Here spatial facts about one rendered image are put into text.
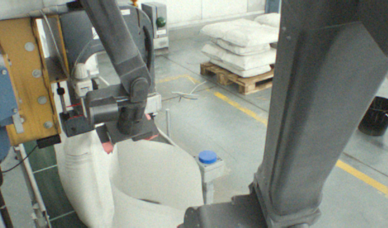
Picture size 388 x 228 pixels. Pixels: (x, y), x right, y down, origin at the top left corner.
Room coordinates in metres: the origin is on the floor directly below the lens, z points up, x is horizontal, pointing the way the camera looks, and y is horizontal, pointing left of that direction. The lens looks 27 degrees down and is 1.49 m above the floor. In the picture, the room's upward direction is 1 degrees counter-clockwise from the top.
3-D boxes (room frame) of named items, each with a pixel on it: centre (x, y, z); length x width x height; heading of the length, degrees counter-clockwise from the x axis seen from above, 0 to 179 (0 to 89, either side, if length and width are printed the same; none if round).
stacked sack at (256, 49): (3.79, -0.53, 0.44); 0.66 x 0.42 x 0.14; 26
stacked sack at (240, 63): (3.64, -0.68, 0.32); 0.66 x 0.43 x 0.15; 124
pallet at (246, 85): (3.98, -0.81, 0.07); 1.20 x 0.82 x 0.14; 124
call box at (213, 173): (0.94, -0.04, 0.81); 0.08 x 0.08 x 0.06; 32
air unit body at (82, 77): (0.81, 0.28, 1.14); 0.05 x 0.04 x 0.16; 122
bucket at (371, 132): (2.54, -1.53, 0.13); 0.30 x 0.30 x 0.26
